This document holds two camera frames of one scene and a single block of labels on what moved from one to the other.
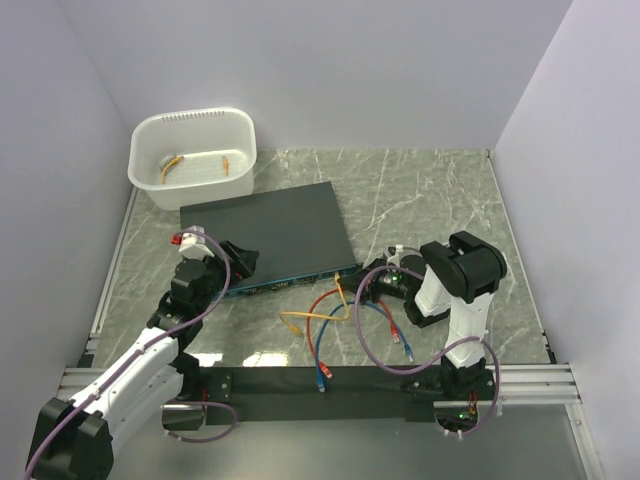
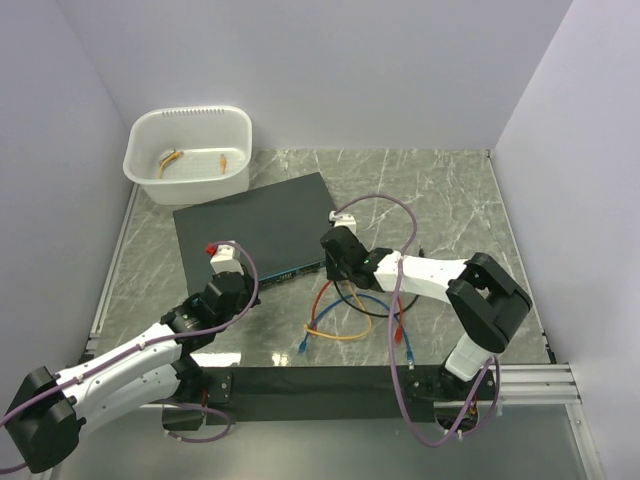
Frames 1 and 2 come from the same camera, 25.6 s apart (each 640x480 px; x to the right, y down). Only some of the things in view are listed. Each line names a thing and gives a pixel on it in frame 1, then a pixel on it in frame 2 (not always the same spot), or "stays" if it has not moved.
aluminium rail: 518,383 stays
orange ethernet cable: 297,331 to 342,336
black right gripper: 368,289 to 333,274
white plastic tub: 191,157 stays
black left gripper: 243,261 to 250,288
